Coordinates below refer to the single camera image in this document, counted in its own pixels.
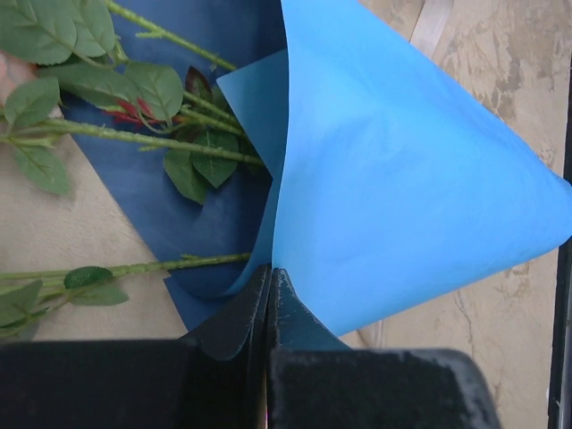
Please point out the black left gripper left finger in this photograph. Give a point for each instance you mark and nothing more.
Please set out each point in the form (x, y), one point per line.
(212, 377)

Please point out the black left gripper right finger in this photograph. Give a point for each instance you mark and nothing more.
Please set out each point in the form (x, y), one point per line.
(314, 380)

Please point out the blue wrapping paper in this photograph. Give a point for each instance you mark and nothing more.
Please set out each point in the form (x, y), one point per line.
(385, 184)

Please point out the beige ribbon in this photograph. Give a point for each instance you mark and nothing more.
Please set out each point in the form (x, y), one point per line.
(430, 25)

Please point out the pink artificial flower bouquet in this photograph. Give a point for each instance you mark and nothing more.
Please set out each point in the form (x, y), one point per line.
(138, 85)

